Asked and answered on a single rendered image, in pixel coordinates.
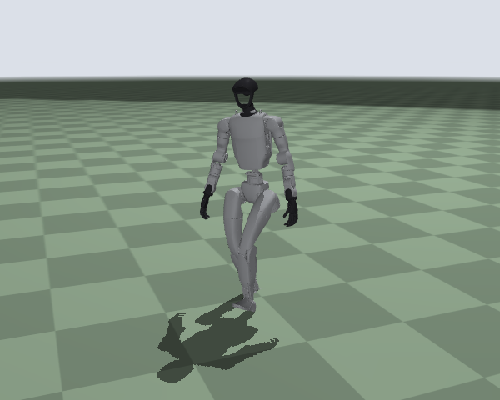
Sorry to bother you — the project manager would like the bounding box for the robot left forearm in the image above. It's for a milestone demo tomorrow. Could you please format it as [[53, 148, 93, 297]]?
[[282, 151, 298, 197]]

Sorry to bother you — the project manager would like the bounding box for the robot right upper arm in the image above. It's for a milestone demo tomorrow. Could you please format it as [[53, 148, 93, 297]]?
[[213, 117, 231, 163]]

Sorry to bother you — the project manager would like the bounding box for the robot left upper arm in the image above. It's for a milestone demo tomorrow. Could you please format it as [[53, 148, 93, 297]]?
[[263, 115, 290, 165]]

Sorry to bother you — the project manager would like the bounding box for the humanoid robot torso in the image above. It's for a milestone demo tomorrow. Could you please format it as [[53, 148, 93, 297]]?
[[228, 109, 273, 203]]

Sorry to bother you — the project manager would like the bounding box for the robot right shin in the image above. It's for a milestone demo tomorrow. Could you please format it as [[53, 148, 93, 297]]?
[[231, 254, 259, 291]]

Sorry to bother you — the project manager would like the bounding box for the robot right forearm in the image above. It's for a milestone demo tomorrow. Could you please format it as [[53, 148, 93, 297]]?
[[205, 151, 223, 193]]

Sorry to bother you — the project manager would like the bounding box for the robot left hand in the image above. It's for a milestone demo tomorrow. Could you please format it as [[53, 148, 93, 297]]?
[[283, 188, 298, 227]]

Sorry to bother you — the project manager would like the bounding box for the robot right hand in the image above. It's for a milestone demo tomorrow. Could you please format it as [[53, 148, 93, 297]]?
[[200, 184, 213, 220]]

